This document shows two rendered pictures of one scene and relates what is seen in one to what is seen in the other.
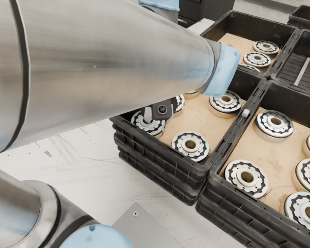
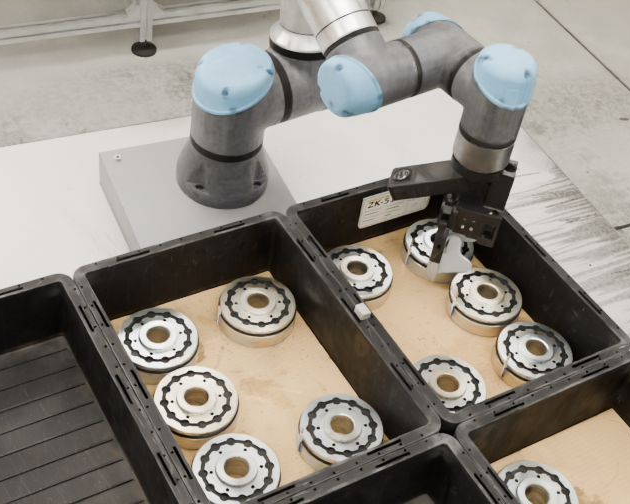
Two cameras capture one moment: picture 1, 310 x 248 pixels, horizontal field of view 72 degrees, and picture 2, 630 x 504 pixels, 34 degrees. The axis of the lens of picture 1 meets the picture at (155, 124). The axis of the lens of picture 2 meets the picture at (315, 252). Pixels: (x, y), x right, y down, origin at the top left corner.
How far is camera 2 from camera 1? 132 cm
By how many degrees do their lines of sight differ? 66
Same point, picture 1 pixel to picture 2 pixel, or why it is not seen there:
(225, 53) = (342, 58)
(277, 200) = (202, 342)
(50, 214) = (295, 44)
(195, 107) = (460, 350)
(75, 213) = (296, 79)
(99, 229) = (264, 74)
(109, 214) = not seen: hidden behind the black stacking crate
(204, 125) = (402, 337)
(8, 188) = not seen: outside the picture
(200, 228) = not seen: hidden behind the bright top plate
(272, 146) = (295, 411)
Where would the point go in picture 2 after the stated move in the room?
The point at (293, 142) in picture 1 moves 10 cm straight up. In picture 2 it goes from (285, 454) to (294, 404)
